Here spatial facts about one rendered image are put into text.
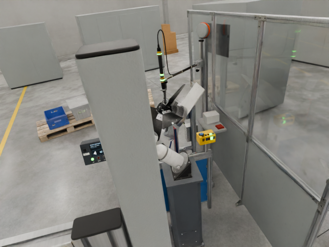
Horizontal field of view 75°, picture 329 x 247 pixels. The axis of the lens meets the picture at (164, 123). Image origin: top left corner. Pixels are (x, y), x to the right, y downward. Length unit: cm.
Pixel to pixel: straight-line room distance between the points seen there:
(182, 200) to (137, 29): 652
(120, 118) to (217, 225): 256
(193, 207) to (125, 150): 187
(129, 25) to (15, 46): 391
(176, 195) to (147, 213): 164
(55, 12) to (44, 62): 539
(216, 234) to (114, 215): 238
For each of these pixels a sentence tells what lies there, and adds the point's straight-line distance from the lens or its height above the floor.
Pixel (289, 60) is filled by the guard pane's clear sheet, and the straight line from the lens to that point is 169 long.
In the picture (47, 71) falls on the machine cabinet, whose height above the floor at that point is 36.
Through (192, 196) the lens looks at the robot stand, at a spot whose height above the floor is 75.
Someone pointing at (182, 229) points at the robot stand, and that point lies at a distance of 228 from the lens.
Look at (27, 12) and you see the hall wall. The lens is 1411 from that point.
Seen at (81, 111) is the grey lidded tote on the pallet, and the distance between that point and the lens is 495.
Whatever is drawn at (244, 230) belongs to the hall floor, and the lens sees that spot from 272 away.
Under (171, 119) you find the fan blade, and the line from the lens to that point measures 212.
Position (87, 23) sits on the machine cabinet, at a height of 183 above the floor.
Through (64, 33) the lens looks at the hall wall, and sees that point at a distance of 1409.
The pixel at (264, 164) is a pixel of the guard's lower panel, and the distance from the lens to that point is 216.
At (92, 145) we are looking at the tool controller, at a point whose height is 123.
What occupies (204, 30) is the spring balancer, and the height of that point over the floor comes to 189.
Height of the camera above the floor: 223
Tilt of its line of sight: 30 degrees down
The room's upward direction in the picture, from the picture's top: 7 degrees counter-clockwise
